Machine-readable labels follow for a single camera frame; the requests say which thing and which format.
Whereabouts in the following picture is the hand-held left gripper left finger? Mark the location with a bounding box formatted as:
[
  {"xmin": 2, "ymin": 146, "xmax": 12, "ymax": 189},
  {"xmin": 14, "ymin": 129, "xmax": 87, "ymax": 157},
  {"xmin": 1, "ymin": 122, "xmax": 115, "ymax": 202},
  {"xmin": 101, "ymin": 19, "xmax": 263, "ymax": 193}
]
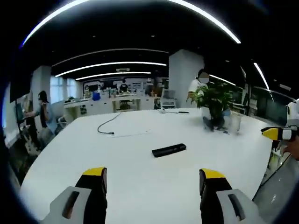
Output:
[{"xmin": 41, "ymin": 166, "xmax": 108, "ymax": 224}]

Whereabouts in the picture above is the black cable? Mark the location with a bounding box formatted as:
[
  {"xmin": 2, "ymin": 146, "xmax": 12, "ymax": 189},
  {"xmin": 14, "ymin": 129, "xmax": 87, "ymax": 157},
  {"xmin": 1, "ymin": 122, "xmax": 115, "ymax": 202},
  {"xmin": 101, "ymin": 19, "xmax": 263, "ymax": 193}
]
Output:
[{"xmin": 97, "ymin": 112, "xmax": 122, "ymax": 135}]

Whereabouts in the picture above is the grey mesh office chair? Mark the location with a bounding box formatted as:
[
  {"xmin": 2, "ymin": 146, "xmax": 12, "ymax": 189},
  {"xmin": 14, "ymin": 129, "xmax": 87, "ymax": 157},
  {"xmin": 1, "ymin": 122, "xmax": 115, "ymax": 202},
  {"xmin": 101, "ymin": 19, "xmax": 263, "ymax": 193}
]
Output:
[{"xmin": 251, "ymin": 160, "xmax": 299, "ymax": 224}]

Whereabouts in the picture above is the black wall screen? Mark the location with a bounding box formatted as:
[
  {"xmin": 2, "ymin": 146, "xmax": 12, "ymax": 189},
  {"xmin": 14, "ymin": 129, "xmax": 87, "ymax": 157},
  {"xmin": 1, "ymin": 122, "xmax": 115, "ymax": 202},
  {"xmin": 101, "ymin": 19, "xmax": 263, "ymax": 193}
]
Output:
[{"xmin": 9, "ymin": 67, "xmax": 33, "ymax": 104}]

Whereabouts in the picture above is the white office chair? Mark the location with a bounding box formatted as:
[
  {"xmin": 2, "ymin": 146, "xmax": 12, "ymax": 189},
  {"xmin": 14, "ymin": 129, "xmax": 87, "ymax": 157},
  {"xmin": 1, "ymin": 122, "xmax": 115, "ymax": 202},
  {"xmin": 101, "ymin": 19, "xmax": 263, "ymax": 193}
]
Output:
[{"xmin": 160, "ymin": 90, "xmax": 178, "ymax": 110}]

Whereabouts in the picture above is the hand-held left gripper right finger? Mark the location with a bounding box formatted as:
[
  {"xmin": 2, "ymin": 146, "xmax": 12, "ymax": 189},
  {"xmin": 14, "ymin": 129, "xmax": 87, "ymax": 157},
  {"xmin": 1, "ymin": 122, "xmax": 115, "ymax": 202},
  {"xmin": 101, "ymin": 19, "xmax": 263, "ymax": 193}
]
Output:
[{"xmin": 199, "ymin": 168, "xmax": 269, "ymax": 224}]

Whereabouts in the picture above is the clear glass cup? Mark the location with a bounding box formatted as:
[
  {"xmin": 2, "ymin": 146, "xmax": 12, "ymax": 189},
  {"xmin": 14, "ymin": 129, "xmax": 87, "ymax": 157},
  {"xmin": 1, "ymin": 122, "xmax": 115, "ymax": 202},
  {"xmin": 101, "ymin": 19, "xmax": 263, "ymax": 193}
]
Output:
[{"xmin": 230, "ymin": 114, "xmax": 242, "ymax": 135}]

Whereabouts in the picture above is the black remote control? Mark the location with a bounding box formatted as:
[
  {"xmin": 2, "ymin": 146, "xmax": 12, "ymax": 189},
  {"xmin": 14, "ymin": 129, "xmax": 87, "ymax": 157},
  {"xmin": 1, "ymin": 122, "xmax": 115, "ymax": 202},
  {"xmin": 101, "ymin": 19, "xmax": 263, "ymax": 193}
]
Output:
[{"xmin": 151, "ymin": 143, "xmax": 187, "ymax": 158}]

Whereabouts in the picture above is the green potted plant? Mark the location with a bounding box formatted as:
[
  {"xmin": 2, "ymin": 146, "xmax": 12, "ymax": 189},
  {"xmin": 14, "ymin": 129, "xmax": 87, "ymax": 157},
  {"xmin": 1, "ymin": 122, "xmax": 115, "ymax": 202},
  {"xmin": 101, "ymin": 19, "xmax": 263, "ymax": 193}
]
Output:
[{"xmin": 186, "ymin": 83, "xmax": 235, "ymax": 132}]

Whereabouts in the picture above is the person's right hand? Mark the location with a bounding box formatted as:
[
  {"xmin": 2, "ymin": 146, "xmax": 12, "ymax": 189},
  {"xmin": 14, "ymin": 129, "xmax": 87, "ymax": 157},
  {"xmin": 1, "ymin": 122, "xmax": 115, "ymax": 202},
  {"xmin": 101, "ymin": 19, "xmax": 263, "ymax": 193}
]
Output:
[{"xmin": 281, "ymin": 137, "xmax": 299, "ymax": 162}]

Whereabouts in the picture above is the white counter cabinet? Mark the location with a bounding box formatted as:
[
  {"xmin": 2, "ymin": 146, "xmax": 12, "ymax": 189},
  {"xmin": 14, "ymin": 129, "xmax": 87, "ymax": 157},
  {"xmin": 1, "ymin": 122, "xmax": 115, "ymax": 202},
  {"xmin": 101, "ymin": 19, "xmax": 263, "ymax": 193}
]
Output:
[{"xmin": 64, "ymin": 95, "xmax": 162, "ymax": 118}]

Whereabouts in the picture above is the long ceiling light strip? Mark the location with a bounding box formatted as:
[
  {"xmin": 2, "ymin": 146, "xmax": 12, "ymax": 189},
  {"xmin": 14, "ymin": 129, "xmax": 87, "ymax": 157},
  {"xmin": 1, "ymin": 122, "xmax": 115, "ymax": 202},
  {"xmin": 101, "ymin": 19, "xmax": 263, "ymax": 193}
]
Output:
[{"xmin": 21, "ymin": 0, "xmax": 242, "ymax": 48}]

